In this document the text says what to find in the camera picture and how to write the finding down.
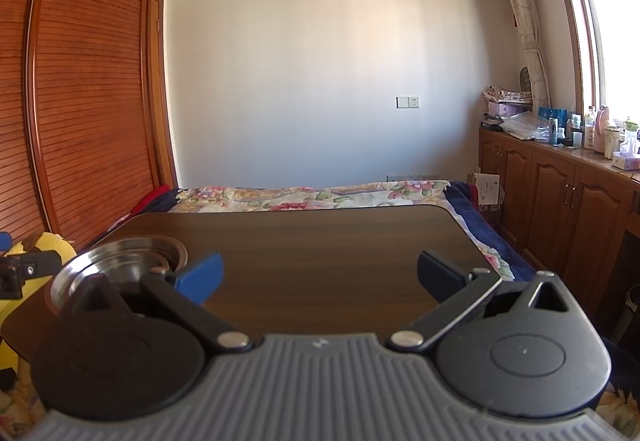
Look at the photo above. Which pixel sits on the large steel bowl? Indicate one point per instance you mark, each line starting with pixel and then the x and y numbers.
pixel 67 281

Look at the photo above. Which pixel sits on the white wall socket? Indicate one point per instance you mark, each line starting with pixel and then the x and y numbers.
pixel 408 102

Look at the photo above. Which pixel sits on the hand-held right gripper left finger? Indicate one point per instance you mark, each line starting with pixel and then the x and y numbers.
pixel 200 278

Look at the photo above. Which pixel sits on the pink box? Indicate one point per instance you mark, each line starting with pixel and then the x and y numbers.
pixel 507 109

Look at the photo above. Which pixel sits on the pink thermos bottle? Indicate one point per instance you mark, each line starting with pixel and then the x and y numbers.
pixel 601 126

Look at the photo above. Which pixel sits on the blue box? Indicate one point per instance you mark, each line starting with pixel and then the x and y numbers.
pixel 552 112

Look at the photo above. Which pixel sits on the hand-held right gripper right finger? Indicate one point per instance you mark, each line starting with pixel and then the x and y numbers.
pixel 440 277

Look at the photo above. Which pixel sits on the patterned beige curtain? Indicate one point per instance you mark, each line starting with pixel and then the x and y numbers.
pixel 525 11

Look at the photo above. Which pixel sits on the red cloth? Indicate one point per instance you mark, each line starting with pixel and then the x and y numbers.
pixel 150 198

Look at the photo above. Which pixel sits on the stack of printed cloths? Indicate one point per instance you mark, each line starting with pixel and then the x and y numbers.
pixel 507 93

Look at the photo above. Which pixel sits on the white low wall fixture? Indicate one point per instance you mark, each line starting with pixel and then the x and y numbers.
pixel 412 177

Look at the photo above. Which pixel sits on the white cup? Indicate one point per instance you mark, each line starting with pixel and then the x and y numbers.
pixel 611 141

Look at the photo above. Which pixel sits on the woven hand fan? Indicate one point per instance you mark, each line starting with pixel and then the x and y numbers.
pixel 525 78

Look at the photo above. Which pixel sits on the bright window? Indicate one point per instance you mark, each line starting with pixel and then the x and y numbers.
pixel 615 31

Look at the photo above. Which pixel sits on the wooden slatted wardrobe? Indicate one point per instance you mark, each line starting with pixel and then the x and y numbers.
pixel 90 96

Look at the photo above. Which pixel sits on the white paper bag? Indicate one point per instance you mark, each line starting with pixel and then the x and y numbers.
pixel 487 188

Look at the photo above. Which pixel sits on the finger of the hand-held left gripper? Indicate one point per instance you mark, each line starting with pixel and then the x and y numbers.
pixel 4 242

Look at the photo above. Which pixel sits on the clear plastic bags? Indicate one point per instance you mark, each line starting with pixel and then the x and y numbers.
pixel 525 126

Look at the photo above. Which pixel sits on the wooden cabinet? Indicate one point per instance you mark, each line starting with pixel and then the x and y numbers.
pixel 550 206

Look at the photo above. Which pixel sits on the yellow plush toy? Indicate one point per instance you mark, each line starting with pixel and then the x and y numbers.
pixel 50 243

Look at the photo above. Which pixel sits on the tissue box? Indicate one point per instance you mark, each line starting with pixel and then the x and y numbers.
pixel 627 161

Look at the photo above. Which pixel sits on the blue can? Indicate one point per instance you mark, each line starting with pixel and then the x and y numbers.
pixel 553 131

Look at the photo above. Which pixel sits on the floral blanket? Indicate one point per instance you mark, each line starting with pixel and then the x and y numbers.
pixel 275 196

